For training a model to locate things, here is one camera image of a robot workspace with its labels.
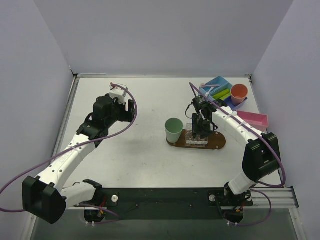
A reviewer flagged clear textured plastic holder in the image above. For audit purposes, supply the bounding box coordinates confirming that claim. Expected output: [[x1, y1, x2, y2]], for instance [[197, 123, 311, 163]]
[[185, 123, 209, 148]]

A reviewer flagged green plastic cup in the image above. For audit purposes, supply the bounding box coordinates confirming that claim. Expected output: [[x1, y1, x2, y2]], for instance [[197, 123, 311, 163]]
[[165, 118, 184, 144]]

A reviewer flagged orange plastic cup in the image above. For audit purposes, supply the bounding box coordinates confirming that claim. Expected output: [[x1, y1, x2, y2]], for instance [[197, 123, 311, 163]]
[[230, 84, 249, 106]]

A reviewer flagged pink plastic drawer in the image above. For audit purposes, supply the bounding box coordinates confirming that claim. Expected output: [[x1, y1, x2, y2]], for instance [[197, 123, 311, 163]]
[[237, 110, 269, 132]]

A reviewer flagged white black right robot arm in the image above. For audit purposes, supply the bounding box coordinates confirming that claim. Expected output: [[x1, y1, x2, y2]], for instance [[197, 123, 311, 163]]
[[191, 95, 281, 196]]

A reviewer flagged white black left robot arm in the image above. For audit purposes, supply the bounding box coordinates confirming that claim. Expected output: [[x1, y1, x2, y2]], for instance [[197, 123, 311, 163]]
[[22, 94, 138, 224]]

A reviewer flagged brown wooden oval tray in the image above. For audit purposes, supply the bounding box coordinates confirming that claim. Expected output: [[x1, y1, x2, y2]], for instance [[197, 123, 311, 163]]
[[166, 130, 226, 150]]

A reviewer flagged pink white toothbrush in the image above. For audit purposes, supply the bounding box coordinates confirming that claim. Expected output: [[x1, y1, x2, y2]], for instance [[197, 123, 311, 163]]
[[200, 84, 220, 88]]

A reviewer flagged green toothpaste tube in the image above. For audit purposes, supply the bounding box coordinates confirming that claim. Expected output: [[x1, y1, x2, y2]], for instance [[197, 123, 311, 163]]
[[219, 93, 231, 101], [212, 89, 230, 99]]

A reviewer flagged blue plastic organizer box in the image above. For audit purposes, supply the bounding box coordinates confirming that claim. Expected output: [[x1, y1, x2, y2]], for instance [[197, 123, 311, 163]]
[[199, 76, 249, 111]]

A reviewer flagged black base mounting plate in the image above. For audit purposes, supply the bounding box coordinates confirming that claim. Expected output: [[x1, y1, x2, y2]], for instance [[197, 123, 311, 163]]
[[84, 187, 253, 223]]

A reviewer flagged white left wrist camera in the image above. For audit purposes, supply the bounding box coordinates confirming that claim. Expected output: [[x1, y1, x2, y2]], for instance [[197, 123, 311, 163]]
[[109, 83, 127, 105]]

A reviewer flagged aluminium table edge rail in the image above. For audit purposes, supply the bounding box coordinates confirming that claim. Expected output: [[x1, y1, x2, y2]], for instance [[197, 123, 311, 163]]
[[52, 74, 80, 156]]

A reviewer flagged aluminium front rail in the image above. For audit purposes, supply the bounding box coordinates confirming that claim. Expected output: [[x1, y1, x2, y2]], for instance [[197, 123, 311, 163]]
[[251, 187, 300, 209]]

